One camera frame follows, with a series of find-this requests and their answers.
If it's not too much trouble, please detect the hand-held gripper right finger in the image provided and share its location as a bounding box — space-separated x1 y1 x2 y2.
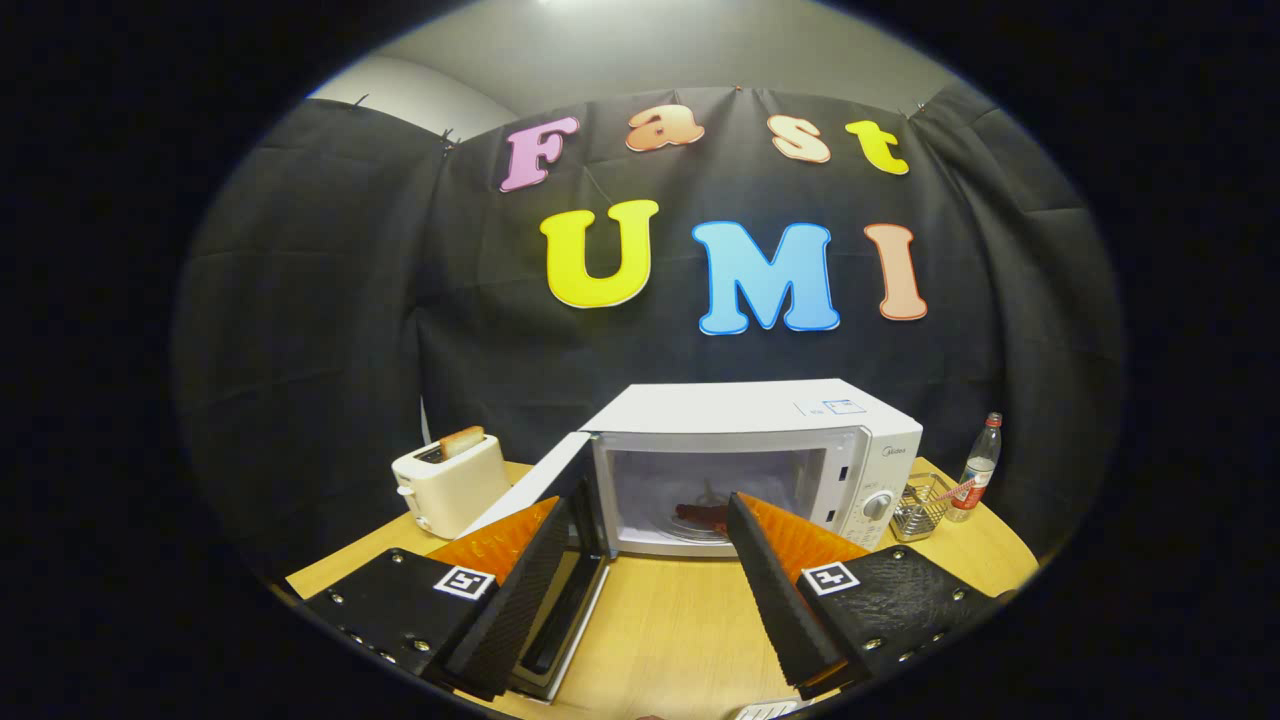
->
725 490 1001 701

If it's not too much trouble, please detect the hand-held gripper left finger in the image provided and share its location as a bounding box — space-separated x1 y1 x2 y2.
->
300 495 573 701

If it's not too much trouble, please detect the brown meat piece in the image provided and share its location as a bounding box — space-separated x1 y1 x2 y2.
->
675 502 731 536

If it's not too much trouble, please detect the white toaster oven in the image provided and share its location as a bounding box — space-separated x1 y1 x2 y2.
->
455 378 924 704

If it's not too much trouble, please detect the cream toaster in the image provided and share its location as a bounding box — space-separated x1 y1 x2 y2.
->
391 433 512 541

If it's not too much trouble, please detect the clear plastic water bottle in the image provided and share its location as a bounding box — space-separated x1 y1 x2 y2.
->
946 412 1003 523

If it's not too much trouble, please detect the metal wire basket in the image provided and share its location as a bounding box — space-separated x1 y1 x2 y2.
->
890 473 956 542

